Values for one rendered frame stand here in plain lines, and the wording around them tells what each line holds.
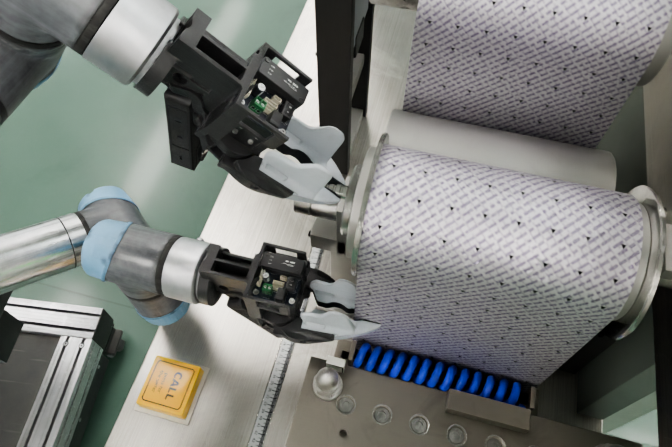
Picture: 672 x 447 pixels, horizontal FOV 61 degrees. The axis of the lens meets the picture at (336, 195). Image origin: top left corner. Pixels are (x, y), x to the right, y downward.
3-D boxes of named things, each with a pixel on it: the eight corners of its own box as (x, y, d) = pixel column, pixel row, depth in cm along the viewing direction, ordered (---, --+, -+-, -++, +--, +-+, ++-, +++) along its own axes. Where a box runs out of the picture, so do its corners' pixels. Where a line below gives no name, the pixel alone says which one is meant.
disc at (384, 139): (379, 185, 67) (389, 101, 55) (383, 186, 67) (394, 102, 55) (349, 298, 60) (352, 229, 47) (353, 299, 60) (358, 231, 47)
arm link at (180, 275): (171, 306, 70) (196, 249, 74) (205, 315, 69) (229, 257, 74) (155, 281, 64) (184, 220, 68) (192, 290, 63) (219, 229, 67)
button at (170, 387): (160, 359, 84) (156, 354, 82) (204, 371, 83) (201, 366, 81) (139, 406, 80) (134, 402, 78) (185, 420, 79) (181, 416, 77)
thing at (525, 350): (353, 335, 73) (358, 274, 58) (537, 383, 70) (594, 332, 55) (352, 339, 73) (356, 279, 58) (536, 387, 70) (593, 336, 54)
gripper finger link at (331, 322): (377, 335, 61) (295, 312, 62) (374, 352, 66) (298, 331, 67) (383, 309, 62) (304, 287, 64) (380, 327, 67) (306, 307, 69)
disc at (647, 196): (594, 232, 64) (657, 154, 51) (599, 233, 64) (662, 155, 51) (592, 358, 56) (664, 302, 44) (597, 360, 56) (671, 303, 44)
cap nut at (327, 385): (317, 367, 70) (316, 355, 66) (345, 374, 70) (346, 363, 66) (309, 396, 68) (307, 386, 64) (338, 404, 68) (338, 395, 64)
